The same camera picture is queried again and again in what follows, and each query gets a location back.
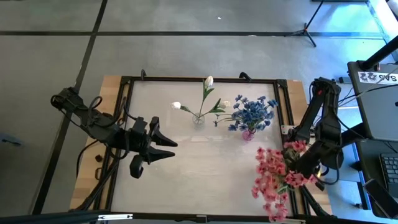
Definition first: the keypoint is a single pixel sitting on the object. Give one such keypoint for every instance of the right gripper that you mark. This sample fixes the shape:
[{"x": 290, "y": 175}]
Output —
[{"x": 312, "y": 161}]

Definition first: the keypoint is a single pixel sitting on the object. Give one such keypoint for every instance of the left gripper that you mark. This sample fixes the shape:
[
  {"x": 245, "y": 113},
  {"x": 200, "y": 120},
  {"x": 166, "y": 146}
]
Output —
[{"x": 140, "y": 140}]

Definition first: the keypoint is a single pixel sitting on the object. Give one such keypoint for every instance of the white artificial tulip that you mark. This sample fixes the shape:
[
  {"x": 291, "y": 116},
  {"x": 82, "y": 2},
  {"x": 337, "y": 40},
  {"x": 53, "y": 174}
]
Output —
[
  {"x": 176, "y": 105},
  {"x": 224, "y": 104},
  {"x": 209, "y": 81}
]

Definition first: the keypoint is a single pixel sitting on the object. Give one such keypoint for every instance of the clear glass vase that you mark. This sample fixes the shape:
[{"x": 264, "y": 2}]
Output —
[{"x": 198, "y": 121}]

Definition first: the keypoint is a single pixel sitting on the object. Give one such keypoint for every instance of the small blue flower bunch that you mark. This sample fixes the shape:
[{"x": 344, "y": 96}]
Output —
[{"x": 273, "y": 102}]

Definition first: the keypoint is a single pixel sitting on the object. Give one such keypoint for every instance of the large blue flower bunch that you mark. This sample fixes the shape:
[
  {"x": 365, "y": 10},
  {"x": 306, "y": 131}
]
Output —
[{"x": 252, "y": 113}]

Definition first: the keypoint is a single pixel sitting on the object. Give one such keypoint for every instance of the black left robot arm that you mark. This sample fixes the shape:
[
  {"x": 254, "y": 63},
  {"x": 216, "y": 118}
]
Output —
[{"x": 96, "y": 127}]

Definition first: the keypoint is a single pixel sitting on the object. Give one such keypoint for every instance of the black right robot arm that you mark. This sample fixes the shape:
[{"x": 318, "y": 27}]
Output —
[{"x": 328, "y": 133}]

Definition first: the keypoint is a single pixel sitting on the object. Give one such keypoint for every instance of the purple glass vase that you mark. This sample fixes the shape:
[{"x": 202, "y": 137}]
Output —
[{"x": 248, "y": 135}]

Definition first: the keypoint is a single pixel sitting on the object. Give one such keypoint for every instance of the white mounting plate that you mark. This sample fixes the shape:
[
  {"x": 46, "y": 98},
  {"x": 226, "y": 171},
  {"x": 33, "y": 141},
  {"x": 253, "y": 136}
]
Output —
[{"x": 283, "y": 129}]

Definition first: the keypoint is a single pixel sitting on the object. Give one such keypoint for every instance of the black side desk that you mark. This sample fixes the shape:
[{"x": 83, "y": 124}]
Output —
[{"x": 368, "y": 161}]

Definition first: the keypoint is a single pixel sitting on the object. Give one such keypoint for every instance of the black knob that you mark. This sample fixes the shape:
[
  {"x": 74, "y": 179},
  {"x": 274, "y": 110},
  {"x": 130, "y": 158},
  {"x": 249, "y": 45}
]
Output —
[{"x": 99, "y": 158}]

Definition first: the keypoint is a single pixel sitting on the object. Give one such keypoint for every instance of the black clamp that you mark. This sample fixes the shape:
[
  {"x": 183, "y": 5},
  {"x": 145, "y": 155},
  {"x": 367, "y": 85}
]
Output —
[
  {"x": 143, "y": 74},
  {"x": 245, "y": 75}
]

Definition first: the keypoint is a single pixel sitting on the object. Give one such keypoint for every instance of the black smartphone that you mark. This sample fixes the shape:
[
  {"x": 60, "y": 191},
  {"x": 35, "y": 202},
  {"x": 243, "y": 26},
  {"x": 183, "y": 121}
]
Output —
[{"x": 377, "y": 197}]

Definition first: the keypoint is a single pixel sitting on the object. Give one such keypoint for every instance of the black keyboard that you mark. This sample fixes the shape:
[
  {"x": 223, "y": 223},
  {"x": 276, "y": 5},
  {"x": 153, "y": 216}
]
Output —
[{"x": 390, "y": 171}]

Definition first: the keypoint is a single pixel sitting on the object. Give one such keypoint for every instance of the small grey box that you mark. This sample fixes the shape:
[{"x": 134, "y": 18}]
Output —
[{"x": 344, "y": 80}]

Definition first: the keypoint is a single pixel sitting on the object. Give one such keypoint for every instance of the grey laptop with sticker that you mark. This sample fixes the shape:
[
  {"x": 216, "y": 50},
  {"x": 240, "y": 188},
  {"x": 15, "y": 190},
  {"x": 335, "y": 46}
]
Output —
[{"x": 379, "y": 102}]

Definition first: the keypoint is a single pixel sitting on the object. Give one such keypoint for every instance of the black pole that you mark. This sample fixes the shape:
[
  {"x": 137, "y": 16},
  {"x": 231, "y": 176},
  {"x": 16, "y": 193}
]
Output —
[{"x": 379, "y": 53}]

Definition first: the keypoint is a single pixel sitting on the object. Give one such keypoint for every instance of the black tripod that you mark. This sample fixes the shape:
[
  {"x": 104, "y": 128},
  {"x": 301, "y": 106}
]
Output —
[{"x": 306, "y": 30}]

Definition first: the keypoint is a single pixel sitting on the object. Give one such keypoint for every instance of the small grey object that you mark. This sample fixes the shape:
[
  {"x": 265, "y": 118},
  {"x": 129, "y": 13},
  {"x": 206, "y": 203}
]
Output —
[{"x": 11, "y": 140}]

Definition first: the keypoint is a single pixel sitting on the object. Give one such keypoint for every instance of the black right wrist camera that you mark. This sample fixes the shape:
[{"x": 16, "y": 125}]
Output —
[{"x": 336, "y": 160}]

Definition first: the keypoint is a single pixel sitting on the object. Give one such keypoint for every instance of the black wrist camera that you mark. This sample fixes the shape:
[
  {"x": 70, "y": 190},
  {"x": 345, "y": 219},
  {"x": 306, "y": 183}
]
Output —
[
  {"x": 136, "y": 168},
  {"x": 336, "y": 160}
]

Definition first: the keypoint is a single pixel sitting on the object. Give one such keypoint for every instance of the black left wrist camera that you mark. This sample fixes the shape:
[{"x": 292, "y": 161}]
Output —
[{"x": 136, "y": 168}]

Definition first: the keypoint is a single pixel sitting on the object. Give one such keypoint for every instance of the silver metal bracket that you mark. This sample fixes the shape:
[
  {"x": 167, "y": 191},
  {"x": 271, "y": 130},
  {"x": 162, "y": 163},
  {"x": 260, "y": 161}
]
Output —
[
  {"x": 201, "y": 218},
  {"x": 115, "y": 216},
  {"x": 295, "y": 221}
]

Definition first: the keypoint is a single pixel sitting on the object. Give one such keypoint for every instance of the black aluminium frame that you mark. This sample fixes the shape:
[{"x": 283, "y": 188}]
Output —
[{"x": 186, "y": 79}]

